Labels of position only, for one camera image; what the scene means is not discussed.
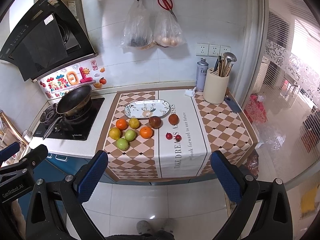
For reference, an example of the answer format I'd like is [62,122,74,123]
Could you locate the brownish orange fruit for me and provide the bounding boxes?
[168,114,179,126]

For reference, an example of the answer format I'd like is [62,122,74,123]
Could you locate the red handled scissors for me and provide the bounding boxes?
[157,0,177,21]

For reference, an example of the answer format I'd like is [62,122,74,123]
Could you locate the red patterned bag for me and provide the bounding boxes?
[244,94,267,124]

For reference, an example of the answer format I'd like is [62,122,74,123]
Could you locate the plastic bag with dark contents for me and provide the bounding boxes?
[120,0,155,50]

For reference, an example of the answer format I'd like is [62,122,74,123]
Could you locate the green apple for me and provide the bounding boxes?
[116,138,129,151]
[125,129,136,141]

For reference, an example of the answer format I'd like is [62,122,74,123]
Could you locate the white wall power sockets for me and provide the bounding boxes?
[196,43,231,57]

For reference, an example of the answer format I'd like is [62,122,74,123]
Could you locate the cream utensil holder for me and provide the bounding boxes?
[203,68,229,105]

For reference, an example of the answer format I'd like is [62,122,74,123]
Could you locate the dark red apple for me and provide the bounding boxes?
[149,116,162,129]

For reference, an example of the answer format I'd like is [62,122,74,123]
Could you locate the plastic bag with eggs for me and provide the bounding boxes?
[153,10,186,48]

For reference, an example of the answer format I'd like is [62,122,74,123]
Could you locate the orange tangerine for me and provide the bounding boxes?
[116,118,128,131]
[139,126,153,139]

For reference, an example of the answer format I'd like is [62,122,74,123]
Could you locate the white crumpled tissue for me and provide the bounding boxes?
[184,87,196,97]

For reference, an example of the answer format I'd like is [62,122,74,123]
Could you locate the grey spray can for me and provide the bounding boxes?
[195,58,208,92]

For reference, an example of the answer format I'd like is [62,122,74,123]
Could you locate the floral oval ceramic plate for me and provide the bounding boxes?
[124,99,170,119]

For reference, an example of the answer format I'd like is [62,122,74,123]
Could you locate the black frying pan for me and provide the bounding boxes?
[42,85,92,140]

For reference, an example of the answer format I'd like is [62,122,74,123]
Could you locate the checkered brown table mat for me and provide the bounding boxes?
[97,87,258,183]

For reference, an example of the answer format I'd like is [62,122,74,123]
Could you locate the yellow orange citrus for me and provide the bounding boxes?
[108,127,121,140]

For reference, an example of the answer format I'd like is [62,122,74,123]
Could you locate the metal ladle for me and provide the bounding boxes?
[223,52,237,77]

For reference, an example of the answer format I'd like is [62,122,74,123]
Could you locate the colourful wall sticker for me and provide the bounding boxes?
[37,59,107,100]

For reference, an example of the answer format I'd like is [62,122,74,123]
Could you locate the red cherry tomato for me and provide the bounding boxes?
[166,133,173,140]
[175,134,182,141]

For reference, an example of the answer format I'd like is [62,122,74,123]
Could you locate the black range hood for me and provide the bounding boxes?
[1,0,97,81]

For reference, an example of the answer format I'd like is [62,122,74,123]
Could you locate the yellow lemon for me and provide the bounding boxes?
[129,118,140,129]

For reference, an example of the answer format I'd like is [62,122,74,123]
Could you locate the black gas stove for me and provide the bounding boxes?
[33,98,105,141]

